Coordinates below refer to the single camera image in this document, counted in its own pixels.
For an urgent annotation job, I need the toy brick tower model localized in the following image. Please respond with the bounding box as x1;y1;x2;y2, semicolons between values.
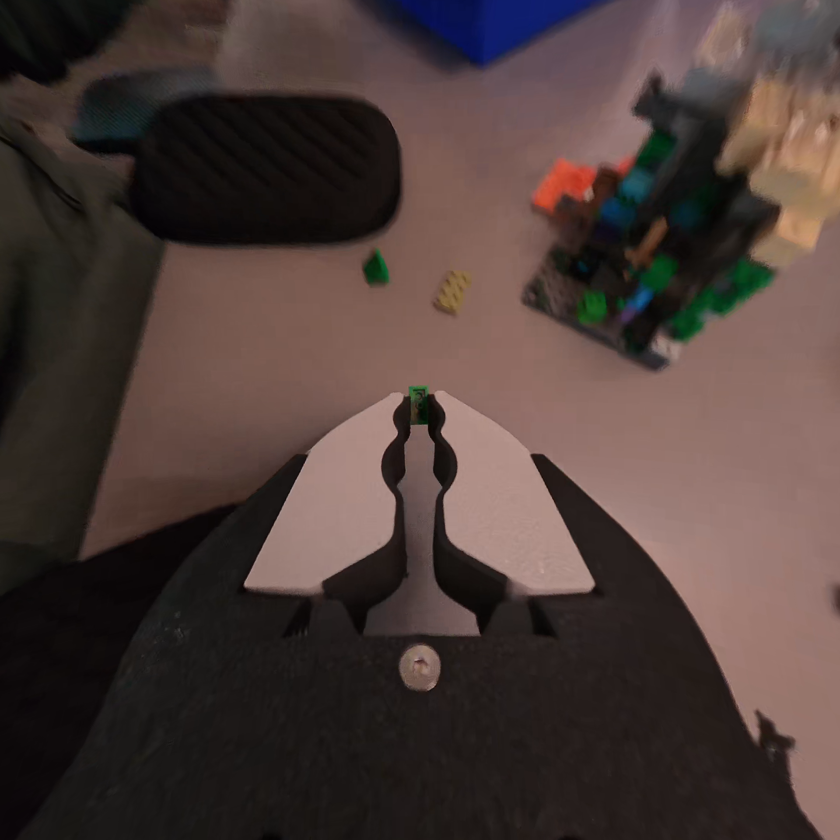
521;0;840;371

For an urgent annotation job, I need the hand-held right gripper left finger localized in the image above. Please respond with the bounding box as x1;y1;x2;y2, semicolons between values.
243;390;409;636

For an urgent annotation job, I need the orange toy brick plate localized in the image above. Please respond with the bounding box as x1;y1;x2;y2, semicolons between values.
530;156;634;221

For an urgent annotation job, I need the blue storage bin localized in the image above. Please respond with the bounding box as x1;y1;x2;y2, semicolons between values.
367;0;618;67

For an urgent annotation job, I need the grey desk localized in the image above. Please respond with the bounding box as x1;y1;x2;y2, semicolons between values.
79;0;840;840

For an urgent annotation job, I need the tan toy brick plate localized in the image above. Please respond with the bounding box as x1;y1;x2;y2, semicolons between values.
432;269;472;316

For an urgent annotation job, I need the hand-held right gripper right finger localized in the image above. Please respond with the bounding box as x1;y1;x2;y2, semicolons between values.
430;390;597;636

